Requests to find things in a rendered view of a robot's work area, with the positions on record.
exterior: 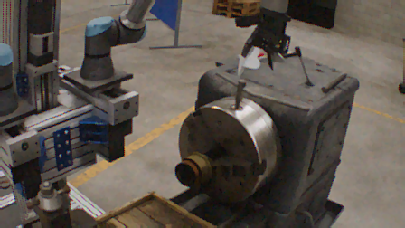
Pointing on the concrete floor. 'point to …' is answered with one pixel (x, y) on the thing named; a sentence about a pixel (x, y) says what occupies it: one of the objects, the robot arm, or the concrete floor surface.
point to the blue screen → (165, 11)
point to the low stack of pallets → (236, 7)
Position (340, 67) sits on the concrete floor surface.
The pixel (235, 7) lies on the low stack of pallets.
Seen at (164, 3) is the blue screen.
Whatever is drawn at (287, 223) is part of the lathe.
